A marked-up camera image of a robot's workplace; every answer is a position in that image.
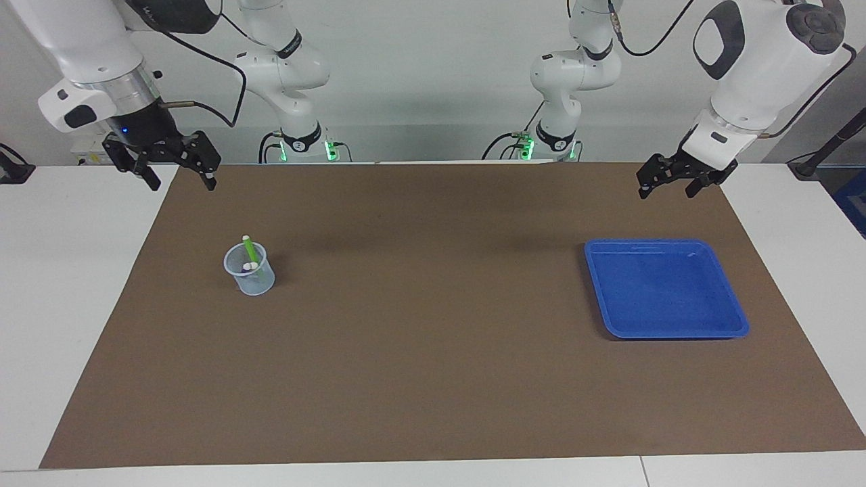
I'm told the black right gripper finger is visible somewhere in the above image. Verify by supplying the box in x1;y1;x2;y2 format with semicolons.
101;132;162;192
173;130;223;192

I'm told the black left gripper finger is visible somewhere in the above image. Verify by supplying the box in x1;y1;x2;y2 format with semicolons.
636;154;678;200
685;172;719;199

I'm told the white power strip box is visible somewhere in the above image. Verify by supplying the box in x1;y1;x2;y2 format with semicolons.
70;130;112;166

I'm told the blue plastic tray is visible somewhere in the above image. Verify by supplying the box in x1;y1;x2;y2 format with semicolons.
584;238;750;340

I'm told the black stand pole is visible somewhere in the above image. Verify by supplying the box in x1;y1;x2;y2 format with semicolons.
788;105;866;180

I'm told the translucent plastic cup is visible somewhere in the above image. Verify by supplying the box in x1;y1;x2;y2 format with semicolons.
223;241;276;296

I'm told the blue crate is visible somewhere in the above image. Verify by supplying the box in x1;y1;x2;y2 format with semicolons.
831;169;866;239

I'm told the brown table mat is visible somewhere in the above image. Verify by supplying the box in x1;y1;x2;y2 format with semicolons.
39;161;866;469

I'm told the black base cable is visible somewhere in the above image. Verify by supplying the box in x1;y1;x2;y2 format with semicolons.
259;131;285;164
482;101;545;161

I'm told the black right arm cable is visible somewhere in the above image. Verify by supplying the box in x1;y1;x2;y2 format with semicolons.
125;0;248;129

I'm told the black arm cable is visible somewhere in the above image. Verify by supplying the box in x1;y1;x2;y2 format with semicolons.
608;0;860;139
125;0;248;129

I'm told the black clamp mount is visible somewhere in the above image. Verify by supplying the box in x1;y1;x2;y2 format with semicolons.
0;143;36;185

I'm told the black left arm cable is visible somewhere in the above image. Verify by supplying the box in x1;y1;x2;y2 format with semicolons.
608;0;860;139

